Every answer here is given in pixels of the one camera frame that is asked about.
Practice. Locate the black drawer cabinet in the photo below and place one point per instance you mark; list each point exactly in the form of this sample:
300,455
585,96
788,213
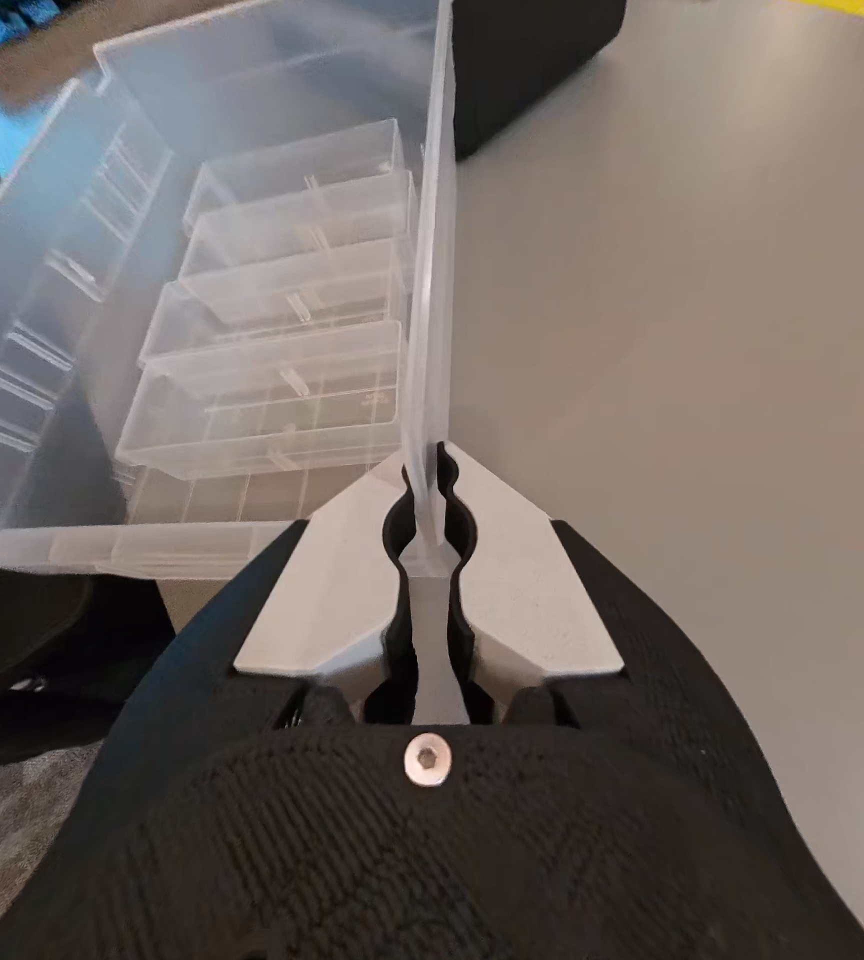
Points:
529,67

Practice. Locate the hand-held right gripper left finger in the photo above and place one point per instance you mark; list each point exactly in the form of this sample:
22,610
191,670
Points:
319,592

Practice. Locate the clear plastic storage bin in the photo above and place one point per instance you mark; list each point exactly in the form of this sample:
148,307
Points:
432,300

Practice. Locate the clear plastic drawer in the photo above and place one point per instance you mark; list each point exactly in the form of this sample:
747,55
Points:
166,322
327,277
297,217
252,420
289,161

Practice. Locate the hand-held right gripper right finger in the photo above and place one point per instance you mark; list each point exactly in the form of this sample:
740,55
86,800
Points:
537,592

